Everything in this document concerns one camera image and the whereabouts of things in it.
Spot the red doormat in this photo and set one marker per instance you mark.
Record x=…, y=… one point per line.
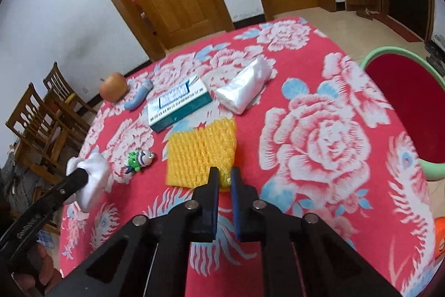
x=403, y=28

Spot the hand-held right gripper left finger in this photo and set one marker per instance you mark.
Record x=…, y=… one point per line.
x=207, y=213

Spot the wooden chair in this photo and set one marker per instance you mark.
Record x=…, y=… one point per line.
x=61, y=91
x=38, y=130

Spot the green toy figure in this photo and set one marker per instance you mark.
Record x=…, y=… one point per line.
x=139, y=161

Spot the red bucket with green rim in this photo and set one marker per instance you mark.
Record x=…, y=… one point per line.
x=406, y=102

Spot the blue curved toy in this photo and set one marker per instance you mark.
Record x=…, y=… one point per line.
x=137, y=98

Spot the teal and white box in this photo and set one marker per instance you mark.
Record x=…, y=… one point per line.
x=177, y=102

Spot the grey shoes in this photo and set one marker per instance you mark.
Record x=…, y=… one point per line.
x=436, y=55

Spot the person's left hand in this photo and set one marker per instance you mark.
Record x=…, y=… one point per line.
x=48, y=265

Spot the orange plastic stool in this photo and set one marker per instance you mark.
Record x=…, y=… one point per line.
x=439, y=241

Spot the red floral tablecloth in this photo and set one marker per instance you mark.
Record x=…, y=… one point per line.
x=313, y=144

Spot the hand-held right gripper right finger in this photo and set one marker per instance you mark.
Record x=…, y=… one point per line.
x=237, y=206

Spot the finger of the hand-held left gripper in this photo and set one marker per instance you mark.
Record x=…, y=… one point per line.
x=66, y=189

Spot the brown shoes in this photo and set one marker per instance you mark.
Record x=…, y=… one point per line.
x=366, y=13

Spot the white plastic bag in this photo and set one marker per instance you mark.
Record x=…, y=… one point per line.
x=243, y=84

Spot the white sock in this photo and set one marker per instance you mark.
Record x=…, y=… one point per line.
x=94, y=178

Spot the red apple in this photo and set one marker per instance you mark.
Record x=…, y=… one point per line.
x=113, y=86

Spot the yellow foam net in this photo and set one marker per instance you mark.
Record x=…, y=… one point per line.
x=198, y=151

